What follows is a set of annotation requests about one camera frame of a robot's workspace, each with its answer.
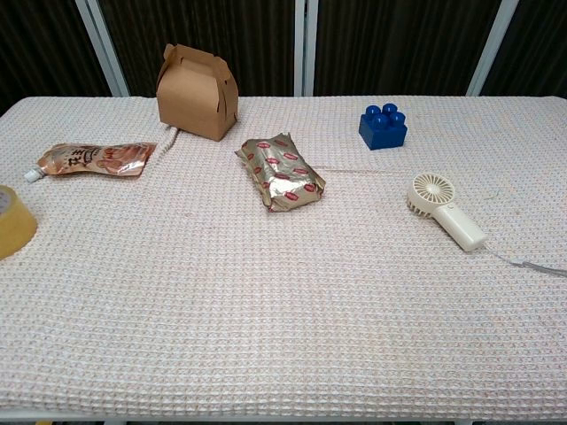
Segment white handheld fan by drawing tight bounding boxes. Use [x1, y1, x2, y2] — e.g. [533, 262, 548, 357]
[406, 172, 489, 253]

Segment silver snack packet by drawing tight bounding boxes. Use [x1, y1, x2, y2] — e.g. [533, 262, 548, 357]
[234, 131, 327, 213]

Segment white waffle-weave tablecloth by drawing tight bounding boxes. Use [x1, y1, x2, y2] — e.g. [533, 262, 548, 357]
[0, 95, 567, 420]

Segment blue plastic building block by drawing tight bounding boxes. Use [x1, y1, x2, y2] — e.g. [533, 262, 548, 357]
[358, 103, 408, 151]

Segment brown kraft paper box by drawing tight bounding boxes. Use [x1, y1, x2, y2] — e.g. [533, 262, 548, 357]
[156, 42, 239, 143]

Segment orange spouted drink pouch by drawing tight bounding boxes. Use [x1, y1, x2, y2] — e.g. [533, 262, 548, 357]
[24, 142, 159, 183]

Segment dark corrugated partition panel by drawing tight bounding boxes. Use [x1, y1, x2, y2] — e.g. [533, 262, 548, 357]
[481, 0, 567, 99]
[313, 0, 502, 97]
[97, 0, 297, 97]
[0, 0, 112, 115]

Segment yellow packing tape roll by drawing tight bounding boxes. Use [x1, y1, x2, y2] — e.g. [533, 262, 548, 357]
[0, 184, 39, 261]

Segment white partition frame post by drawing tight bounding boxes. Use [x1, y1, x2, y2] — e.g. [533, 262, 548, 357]
[293, 0, 319, 97]
[74, 0, 130, 97]
[466, 0, 519, 97]

